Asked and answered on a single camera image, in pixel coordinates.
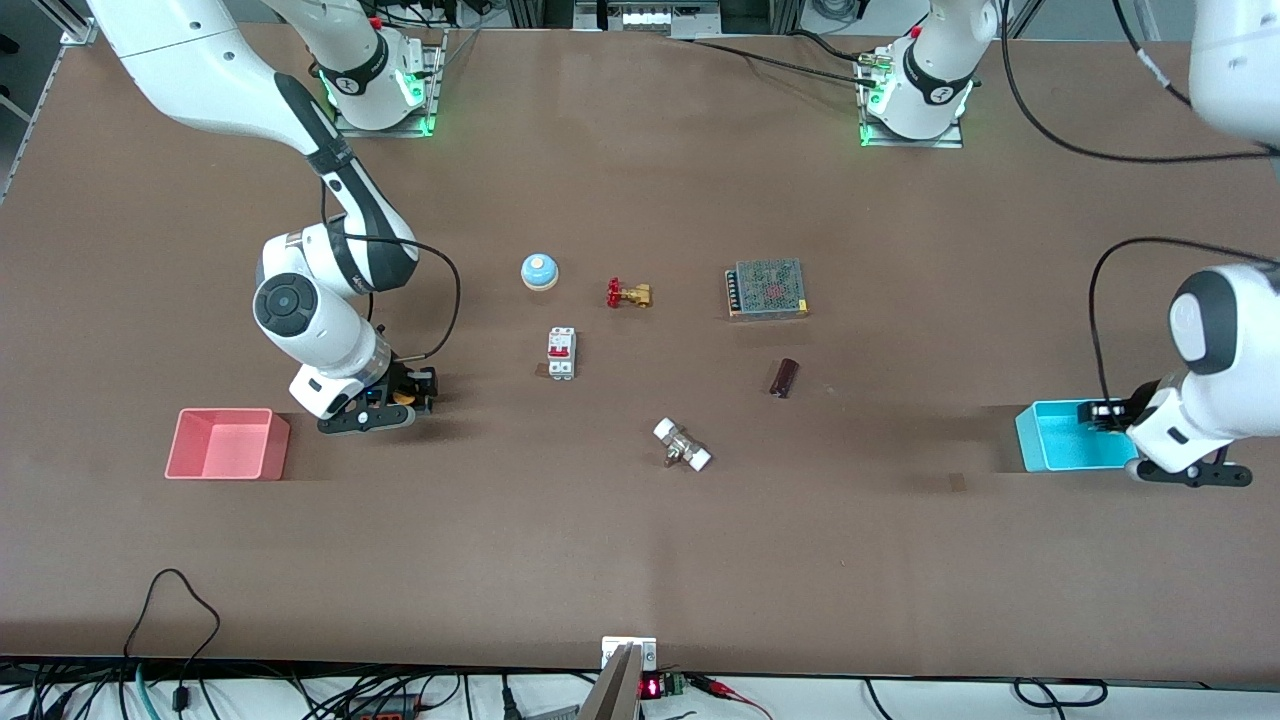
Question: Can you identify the cyan plastic box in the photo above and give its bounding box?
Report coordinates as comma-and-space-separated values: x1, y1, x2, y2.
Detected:
1015, 399, 1142, 473

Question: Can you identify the pink plastic box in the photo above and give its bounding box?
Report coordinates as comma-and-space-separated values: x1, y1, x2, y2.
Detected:
164, 407, 292, 482

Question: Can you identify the metal white pipe fitting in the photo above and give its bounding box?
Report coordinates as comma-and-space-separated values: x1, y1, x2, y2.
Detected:
652, 417, 713, 473

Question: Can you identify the metal mesh power supply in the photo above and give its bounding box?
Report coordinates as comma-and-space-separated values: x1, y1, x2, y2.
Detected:
726, 258, 810, 321

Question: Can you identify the red clip lead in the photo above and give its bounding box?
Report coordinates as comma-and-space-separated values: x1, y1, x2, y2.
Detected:
688, 676, 773, 720

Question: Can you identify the lit control unit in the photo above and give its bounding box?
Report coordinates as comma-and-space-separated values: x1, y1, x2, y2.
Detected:
574, 0, 723, 39

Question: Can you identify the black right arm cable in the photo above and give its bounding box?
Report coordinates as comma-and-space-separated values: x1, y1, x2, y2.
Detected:
320, 175, 463, 362

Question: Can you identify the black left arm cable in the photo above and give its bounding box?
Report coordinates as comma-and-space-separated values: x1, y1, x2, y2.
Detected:
1000, 0, 1280, 403

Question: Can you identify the black looped thin cable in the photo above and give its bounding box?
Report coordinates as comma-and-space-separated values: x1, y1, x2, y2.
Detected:
123, 568, 222, 713

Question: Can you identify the black coiled cable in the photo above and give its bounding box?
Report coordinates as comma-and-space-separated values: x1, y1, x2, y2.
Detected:
1013, 677, 1109, 710

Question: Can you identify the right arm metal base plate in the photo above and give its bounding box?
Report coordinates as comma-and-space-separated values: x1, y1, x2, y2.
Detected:
332, 28, 447, 139

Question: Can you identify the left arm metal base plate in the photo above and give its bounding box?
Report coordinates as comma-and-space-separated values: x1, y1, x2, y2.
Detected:
857, 45, 965, 150

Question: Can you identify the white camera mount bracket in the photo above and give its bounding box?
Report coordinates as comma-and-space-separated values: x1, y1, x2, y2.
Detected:
601, 636, 658, 672

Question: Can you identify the grey camera mount bar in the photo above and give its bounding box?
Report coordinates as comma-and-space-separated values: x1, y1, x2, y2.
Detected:
577, 644, 642, 720

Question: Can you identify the aluminium frame profile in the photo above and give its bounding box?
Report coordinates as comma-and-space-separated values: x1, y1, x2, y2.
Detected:
0, 0, 99, 206

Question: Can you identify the black cable to arm base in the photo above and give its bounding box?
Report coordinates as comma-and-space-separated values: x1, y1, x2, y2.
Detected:
690, 28, 883, 87

